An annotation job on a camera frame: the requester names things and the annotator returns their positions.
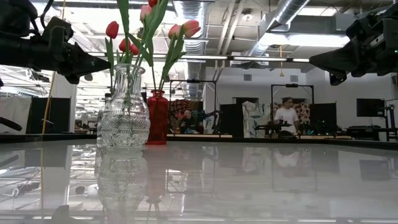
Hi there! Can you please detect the brown patterned fabric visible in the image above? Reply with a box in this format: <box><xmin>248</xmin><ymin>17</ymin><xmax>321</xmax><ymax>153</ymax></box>
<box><xmin>271</xmin><ymin>101</ymin><xmax>312</xmax><ymax>125</ymax></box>

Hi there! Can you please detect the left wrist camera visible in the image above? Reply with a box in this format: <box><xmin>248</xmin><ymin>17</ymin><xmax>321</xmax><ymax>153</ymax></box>
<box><xmin>41</xmin><ymin>16</ymin><xmax>75</xmax><ymax>62</ymax></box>

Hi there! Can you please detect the black aluminium table frame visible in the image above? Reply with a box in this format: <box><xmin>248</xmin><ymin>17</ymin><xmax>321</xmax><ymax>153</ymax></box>
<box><xmin>0</xmin><ymin>133</ymin><xmax>398</xmax><ymax>150</ymax></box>

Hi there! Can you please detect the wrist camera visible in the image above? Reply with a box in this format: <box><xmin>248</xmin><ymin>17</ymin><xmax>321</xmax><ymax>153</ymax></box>
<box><xmin>346</xmin><ymin>12</ymin><xmax>385</xmax><ymax>43</ymax></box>
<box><xmin>41</xmin><ymin>16</ymin><xmax>75</xmax><ymax>62</ymax></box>

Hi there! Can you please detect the white teal patterned fabric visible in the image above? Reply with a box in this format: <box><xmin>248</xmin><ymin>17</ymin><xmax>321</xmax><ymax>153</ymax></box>
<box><xmin>242</xmin><ymin>100</ymin><xmax>272</xmax><ymax>138</ymax></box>

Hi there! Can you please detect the yellow extension cable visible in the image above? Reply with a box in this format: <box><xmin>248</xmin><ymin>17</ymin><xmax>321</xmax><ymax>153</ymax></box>
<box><xmin>40</xmin><ymin>0</ymin><xmax>67</xmax><ymax>135</ymax></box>

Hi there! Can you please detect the white rectangular ceiling duct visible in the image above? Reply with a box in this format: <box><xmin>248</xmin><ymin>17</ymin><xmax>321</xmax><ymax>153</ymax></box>
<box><xmin>257</xmin><ymin>14</ymin><xmax>354</xmax><ymax>60</ymax></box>

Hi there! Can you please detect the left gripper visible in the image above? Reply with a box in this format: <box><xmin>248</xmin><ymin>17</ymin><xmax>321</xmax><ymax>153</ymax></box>
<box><xmin>0</xmin><ymin>37</ymin><xmax>111</xmax><ymax>85</ymax></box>

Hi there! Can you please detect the embossed clear glass vase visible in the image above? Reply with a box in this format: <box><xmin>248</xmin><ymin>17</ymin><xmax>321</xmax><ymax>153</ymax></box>
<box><xmin>95</xmin><ymin>63</ymin><xmax>152</xmax><ymax>153</ymax></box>

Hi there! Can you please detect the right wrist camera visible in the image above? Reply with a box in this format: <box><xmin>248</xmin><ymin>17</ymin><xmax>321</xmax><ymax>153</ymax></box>
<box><xmin>346</xmin><ymin>12</ymin><xmax>385</xmax><ymax>43</ymax></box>

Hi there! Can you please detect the person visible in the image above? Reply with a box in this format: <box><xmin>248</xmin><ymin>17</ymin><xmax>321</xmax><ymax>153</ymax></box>
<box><xmin>179</xmin><ymin>109</ymin><xmax>200</xmax><ymax>134</ymax></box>
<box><xmin>273</xmin><ymin>96</ymin><xmax>300</xmax><ymax>134</ymax></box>

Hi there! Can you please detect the ceiling light strip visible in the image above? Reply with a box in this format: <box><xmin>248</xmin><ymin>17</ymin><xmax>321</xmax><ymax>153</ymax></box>
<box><xmin>86</xmin><ymin>49</ymin><xmax>312</xmax><ymax>65</ymax></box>

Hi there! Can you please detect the silver corrugated ventilation duct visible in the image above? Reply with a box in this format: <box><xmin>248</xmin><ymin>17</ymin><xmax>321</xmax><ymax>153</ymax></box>
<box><xmin>174</xmin><ymin>0</ymin><xmax>208</xmax><ymax>100</ymax></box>

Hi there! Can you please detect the black monitor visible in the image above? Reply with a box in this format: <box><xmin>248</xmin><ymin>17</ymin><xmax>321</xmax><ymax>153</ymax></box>
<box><xmin>356</xmin><ymin>98</ymin><xmax>386</xmax><ymax>118</ymax></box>

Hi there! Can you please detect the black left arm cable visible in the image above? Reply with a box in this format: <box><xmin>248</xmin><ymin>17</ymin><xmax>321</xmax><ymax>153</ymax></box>
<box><xmin>0</xmin><ymin>116</ymin><xmax>24</xmax><ymax>132</ymax></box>

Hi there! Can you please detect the red glass vase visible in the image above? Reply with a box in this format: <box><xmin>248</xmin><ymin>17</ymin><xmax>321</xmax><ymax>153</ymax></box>
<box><xmin>146</xmin><ymin>89</ymin><xmax>170</xmax><ymax>146</ymax></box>

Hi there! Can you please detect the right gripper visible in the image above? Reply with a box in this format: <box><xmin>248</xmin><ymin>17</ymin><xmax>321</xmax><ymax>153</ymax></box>
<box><xmin>309</xmin><ymin>33</ymin><xmax>398</xmax><ymax>86</ymax></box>

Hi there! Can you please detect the white sheet panel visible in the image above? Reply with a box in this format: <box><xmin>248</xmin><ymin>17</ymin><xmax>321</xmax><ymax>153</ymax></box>
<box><xmin>0</xmin><ymin>95</ymin><xmax>32</xmax><ymax>135</ymax></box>

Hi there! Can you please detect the yellow ceiling pendant cord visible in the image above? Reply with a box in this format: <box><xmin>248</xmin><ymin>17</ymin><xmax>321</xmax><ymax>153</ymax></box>
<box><xmin>279</xmin><ymin>44</ymin><xmax>285</xmax><ymax>78</ymax></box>

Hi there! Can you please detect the dark patterned fabric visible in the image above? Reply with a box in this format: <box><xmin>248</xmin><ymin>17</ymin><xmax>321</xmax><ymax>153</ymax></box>
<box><xmin>169</xmin><ymin>99</ymin><xmax>203</xmax><ymax>131</ymax></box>

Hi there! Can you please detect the black pipe frame stand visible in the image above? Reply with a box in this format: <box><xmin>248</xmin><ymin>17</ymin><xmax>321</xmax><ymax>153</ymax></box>
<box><xmin>169</xmin><ymin>79</ymin><xmax>218</xmax><ymax>125</ymax></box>
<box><xmin>270</xmin><ymin>83</ymin><xmax>315</xmax><ymax>138</ymax></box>

